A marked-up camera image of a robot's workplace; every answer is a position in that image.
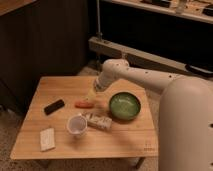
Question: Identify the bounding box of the grey base beam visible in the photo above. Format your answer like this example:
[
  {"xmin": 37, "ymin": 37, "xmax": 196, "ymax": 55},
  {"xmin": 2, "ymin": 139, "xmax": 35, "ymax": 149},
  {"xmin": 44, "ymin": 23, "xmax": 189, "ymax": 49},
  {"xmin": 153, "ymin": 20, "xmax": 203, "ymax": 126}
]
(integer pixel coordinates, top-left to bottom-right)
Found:
[{"xmin": 88, "ymin": 37, "xmax": 213, "ymax": 81}]

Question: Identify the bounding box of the background shelf with items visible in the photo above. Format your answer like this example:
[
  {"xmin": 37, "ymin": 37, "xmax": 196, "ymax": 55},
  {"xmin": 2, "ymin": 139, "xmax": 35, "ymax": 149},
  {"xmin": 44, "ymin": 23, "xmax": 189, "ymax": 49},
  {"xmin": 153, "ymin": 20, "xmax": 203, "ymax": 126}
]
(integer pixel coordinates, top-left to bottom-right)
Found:
[{"xmin": 104, "ymin": 0, "xmax": 213, "ymax": 24}]

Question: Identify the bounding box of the black rectangular bar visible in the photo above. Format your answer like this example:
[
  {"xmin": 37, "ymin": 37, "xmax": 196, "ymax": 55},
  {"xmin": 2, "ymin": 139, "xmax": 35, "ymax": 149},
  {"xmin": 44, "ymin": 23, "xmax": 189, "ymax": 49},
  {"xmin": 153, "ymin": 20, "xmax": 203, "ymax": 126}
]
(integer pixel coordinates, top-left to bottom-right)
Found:
[{"xmin": 44, "ymin": 99, "xmax": 65, "ymax": 115}]

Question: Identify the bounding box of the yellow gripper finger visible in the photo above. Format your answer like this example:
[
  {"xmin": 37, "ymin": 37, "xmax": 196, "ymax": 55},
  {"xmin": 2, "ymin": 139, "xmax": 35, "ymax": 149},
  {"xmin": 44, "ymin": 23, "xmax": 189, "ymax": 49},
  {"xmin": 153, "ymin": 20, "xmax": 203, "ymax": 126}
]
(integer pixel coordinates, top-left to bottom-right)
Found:
[{"xmin": 85, "ymin": 89, "xmax": 97, "ymax": 102}]

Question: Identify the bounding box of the white ceramic cup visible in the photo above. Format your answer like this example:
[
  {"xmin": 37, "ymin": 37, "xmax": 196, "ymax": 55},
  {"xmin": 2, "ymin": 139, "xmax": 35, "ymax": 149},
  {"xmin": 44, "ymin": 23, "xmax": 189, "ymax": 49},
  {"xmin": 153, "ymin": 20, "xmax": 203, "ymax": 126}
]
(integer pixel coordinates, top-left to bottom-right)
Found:
[{"xmin": 66, "ymin": 115, "xmax": 87, "ymax": 138}]

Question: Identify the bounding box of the metal pole stand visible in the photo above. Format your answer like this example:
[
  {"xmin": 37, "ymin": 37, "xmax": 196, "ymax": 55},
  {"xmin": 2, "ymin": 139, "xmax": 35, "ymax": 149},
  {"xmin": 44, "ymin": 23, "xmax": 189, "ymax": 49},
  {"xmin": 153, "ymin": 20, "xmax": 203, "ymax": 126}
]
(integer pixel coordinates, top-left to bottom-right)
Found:
[{"xmin": 96, "ymin": 0, "xmax": 102, "ymax": 41}]

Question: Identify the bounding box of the wooden table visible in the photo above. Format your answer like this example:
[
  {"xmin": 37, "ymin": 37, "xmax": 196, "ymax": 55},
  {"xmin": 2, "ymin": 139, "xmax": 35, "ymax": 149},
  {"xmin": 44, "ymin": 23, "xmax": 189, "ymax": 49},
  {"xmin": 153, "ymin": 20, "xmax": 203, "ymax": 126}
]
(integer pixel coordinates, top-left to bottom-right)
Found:
[{"xmin": 10, "ymin": 76, "xmax": 158, "ymax": 159}]

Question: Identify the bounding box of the white patterned box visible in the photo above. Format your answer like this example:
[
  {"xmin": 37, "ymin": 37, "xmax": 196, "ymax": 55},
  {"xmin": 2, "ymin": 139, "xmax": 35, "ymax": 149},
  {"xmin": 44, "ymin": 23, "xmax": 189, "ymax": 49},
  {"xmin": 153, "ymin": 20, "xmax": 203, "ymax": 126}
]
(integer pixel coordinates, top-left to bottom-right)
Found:
[{"xmin": 83, "ymin": 112, "xmax": 112, "ymax": 131}]

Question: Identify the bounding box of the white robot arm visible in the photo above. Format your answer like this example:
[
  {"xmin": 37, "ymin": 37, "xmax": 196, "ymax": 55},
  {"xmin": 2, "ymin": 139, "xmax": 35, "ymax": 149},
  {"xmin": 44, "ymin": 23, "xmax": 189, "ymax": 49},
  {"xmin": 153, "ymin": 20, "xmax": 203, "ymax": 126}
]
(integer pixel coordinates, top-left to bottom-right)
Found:
[{"xmin": 93, "ymin": 59, "xmax": 213, "ymax": 171}]

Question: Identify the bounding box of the green bowl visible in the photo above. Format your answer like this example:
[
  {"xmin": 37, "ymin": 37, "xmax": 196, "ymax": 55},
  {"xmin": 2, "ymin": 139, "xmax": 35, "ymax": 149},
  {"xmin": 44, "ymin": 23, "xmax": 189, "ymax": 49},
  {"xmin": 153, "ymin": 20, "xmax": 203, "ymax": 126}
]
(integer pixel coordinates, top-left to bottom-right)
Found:
[{"xmin": 109, "ymin": 92, "xmax": 141, "ymax": 121}]

